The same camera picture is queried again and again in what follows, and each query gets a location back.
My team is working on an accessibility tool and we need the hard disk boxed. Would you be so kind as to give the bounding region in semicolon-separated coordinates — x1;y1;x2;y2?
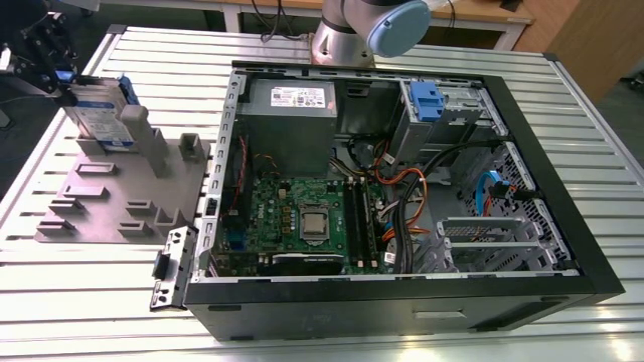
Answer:
56;69;142;154

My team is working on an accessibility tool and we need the blue data wire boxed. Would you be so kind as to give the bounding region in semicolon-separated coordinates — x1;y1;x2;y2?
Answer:
473;170;500;219

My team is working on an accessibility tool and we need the black power wire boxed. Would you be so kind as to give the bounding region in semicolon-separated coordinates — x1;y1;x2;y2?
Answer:
490;180;544;204

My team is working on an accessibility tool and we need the silver metal disk bay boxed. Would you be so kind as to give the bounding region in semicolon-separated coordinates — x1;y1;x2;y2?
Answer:
434;216;564;273

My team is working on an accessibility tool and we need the grey parts rack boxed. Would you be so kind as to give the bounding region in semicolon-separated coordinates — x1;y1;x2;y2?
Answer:
33;105;212;246

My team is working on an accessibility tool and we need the grey power supply unit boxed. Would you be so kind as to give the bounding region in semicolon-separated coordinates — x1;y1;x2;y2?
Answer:
234;78;338;179

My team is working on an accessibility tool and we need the green motherboard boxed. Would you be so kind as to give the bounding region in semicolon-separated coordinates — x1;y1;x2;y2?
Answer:
213;176;392;276

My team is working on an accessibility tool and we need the silver CPU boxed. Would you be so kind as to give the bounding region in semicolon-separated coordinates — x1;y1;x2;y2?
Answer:
301;211;328;234

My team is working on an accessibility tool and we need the CPU socket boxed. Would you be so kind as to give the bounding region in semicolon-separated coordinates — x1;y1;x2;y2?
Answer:
297;202;333;248

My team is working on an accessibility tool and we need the black graphics card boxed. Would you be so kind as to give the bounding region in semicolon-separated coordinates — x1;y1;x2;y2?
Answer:
254;252;346;277

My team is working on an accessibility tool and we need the blue drive latch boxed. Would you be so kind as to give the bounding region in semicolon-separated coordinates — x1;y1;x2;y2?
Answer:
408;80;446;123

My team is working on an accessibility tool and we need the silver optical drive cage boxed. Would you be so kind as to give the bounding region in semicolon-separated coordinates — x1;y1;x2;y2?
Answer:
390;78;508;167

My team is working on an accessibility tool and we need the wooden desk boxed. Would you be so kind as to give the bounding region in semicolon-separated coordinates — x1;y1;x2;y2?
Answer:
429;0;534;52

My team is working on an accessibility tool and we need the black open PC case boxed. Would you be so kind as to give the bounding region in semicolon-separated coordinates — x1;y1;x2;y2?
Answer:
181;59;626;342

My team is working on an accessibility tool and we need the brown wooden cabinet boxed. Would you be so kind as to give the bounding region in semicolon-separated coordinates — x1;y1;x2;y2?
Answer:
517;0;644;103

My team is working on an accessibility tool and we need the white desk frame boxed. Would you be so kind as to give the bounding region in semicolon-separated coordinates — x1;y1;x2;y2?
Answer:
100;0;324;35

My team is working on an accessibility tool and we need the thin red wire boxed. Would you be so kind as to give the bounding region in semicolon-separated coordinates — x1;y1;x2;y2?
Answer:
234;133;252;214

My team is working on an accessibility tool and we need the orange wire bundle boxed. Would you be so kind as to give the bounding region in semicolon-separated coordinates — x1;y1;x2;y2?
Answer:
374;167;429;243

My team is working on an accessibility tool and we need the black cable bundle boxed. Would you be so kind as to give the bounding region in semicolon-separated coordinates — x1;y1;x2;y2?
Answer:
390;138;504;275

